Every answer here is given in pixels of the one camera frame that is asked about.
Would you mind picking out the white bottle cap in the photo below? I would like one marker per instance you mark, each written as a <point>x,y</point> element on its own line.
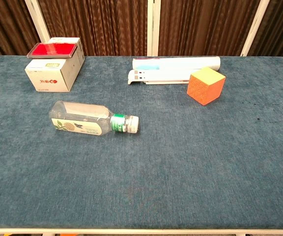
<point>133,124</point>

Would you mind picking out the clear plastic water bottle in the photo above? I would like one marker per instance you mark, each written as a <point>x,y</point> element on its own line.
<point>82,115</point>

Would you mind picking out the white flat plastic holder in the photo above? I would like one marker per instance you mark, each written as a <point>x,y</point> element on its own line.
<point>161,76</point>

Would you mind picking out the blue table cloth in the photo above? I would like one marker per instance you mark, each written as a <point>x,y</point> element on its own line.
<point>141,172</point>

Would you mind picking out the orange yellow foam cube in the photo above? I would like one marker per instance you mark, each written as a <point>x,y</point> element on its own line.
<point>203,91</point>

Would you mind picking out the white cylindrical tube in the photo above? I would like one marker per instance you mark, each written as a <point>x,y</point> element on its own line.
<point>180,62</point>

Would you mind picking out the white cardboard box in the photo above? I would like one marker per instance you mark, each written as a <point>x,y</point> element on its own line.
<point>58,76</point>

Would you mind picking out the brown curtain panel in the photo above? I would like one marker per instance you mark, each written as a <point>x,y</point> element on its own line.
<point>281,24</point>
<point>200,24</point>
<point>4,24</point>
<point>94,24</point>

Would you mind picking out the red ink pad case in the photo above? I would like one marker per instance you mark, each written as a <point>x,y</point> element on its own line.
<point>51,50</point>

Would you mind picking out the white frame post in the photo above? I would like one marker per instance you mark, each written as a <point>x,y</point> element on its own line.
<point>37,19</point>
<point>255,24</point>
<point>153,24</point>

